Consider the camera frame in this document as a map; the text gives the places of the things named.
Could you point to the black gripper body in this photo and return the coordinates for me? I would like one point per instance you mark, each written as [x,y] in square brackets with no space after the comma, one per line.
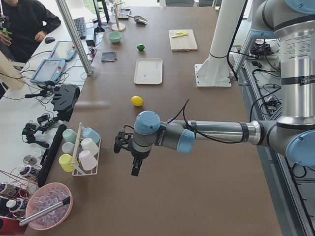
[139,156]

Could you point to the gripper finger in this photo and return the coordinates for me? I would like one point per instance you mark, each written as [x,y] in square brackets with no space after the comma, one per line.
[135,170]
[138,163]

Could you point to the yellow lemon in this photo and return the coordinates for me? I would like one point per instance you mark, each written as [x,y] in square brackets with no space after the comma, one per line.
[137,101]

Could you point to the green lime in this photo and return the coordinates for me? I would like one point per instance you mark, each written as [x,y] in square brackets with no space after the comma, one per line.
[140,47]

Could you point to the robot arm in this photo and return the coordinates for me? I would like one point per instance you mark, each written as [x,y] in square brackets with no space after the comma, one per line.
[293,133]

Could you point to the cream rabbit tray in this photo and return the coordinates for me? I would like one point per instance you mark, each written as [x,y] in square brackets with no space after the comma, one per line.
[148,71]

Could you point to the pink cup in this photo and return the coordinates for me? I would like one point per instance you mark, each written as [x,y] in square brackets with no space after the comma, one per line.
[88,161]

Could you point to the white cup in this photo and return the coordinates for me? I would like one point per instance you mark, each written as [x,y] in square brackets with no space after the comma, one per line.
[89,144]

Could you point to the light blue cup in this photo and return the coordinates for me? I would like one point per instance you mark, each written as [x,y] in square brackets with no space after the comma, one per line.
[88,132]

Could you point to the grey green cup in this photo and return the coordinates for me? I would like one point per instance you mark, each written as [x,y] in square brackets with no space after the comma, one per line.
[68,148]

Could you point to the yellow cup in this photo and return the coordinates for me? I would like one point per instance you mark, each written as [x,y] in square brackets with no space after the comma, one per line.
[65,162]

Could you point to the mint green cup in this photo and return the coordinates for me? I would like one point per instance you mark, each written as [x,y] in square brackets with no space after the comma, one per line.
[70,136]

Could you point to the metal ice tongs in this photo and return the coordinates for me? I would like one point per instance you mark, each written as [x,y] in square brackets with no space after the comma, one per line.
[39,214]

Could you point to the black long bar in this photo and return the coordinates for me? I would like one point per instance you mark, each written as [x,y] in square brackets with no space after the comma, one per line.
[50,156]

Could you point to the pink bowl of ice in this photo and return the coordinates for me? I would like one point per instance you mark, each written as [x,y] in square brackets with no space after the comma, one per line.
[47,196]

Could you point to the grey folded cloth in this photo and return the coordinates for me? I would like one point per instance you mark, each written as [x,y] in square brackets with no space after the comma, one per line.
[108,56]

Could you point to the mint green bowl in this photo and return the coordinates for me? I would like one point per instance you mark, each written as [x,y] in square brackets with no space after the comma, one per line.
[114,37]

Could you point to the wooden cutting board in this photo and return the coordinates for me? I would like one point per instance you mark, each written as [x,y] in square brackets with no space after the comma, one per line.
[183,44]

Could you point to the near teach pendant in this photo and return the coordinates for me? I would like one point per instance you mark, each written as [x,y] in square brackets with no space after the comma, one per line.
[49,70]

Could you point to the teach pendant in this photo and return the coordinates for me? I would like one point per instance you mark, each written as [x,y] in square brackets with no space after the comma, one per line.
[64,50]
[49,70]

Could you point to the yellow plastic knife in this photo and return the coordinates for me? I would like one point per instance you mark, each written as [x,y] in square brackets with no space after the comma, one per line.
[178,35]

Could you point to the far teach pendant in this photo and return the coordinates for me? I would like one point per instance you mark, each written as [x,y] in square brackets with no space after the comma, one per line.
[64,50]

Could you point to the wooden mug tree stand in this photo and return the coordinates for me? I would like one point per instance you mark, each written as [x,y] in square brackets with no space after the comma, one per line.
[117,26]

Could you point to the metal scoop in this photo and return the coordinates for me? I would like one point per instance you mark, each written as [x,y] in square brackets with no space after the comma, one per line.
[138,19]

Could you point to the black keyboard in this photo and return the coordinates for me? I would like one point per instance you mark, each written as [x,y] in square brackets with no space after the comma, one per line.
[80,26]

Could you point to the black computer mouse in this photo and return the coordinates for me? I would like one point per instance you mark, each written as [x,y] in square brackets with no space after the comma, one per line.
[49,40]

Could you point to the seated person in black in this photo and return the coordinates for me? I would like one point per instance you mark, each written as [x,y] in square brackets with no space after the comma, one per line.
[30,22]

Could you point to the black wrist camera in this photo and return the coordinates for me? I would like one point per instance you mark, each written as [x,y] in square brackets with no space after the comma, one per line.
[123,140]

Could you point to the white wire cup rack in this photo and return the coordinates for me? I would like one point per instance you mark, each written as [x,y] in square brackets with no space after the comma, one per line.
[79,171]

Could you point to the black plastic bracket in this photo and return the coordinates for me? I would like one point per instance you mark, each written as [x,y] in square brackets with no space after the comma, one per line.
[64,100]

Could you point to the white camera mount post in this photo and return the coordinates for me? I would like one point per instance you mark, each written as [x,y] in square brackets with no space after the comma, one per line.
[213,72]

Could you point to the aluminium frame post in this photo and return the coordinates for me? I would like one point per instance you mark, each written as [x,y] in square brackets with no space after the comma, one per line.
[74,35]

